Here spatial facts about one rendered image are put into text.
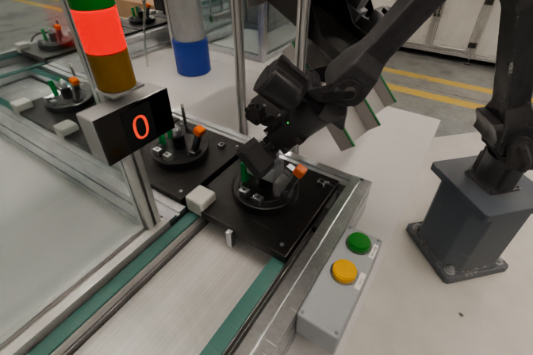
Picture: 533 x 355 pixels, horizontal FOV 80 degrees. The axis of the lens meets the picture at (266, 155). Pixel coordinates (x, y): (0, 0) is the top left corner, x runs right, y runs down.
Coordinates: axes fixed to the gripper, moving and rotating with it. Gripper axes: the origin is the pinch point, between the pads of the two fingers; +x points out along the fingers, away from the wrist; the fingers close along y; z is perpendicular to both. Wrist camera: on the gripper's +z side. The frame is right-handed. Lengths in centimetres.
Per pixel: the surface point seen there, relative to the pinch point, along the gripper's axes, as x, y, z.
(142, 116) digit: -4.3, 18.1, 15.4
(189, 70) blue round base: 64, -54, 43
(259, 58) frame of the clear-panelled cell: 54, -86, 30
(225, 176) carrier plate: 14.8, 0.7, -0.1
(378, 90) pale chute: -2.9, -48.0, -9.9
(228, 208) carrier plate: 10.4, 8.1, -5.1
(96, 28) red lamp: -13.1, 20.5, 24.3
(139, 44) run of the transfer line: 89, -61, 75
